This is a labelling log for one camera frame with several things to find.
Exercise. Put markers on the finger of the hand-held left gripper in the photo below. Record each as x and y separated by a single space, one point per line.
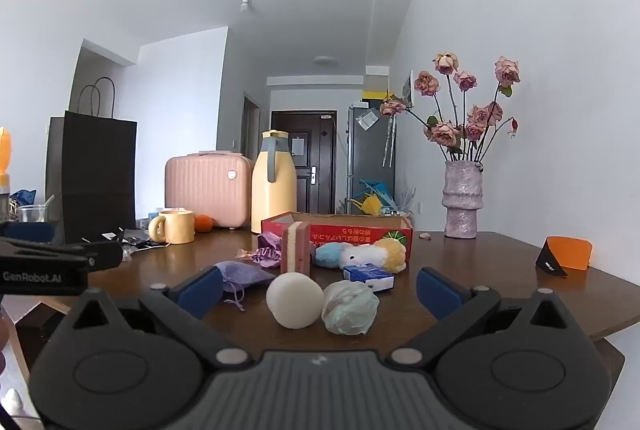
30 232
50 250

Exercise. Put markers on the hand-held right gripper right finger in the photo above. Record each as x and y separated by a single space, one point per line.
440 292

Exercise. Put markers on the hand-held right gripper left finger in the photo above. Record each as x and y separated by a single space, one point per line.
200 292

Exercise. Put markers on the yellow plush toy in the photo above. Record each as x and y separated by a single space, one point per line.
395 255

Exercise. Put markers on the blue tissue pack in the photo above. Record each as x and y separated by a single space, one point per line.
367 277

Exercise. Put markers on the mauve satin pouch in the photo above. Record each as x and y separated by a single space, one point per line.
267 250

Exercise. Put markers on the white plush toy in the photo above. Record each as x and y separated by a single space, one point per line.
362 256

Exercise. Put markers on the pale green bag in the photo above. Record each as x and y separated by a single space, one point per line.
350 307

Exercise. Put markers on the white round sponge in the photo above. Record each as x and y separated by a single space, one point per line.
295 300

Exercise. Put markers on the pink sponge block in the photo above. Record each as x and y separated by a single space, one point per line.
296 247

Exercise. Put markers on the red cardboard box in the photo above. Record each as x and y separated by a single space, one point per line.
350 235

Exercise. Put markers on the blue plush toy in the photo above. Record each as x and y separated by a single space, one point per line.
327 255

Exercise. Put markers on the clear plastic cup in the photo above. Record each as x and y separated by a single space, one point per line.
34 213

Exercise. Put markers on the small candy wrapper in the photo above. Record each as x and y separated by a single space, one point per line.
246 253

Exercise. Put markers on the orange fruit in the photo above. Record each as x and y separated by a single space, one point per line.
204 223

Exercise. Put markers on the yellow ceramic mug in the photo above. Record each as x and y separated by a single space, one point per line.
177 226

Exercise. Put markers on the black plastic wrappers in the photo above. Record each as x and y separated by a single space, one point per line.
135 237

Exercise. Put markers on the black paper bag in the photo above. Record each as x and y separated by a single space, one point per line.
97 175

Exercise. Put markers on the purple ceramic vase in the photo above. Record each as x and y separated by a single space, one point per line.
462 200

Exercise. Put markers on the pink ribbed suitcase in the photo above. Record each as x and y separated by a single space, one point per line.
207 190

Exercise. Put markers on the colourful clutter pile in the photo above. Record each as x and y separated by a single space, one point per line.
372 202

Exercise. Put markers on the cream yellow suitcase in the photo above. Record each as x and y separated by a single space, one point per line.
272 195

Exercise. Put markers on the grey refrigerator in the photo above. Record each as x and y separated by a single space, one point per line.
370 150

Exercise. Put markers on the dried pink roses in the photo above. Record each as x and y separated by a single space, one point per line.
445 132

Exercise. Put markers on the dark entrance door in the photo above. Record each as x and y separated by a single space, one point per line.
305 160

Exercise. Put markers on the round ceiling lamp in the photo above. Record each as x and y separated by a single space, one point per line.
325 60

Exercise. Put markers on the ceiling sprinkler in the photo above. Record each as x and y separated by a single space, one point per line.
245 4

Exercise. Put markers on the white wall paper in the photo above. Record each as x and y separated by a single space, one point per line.
409 87

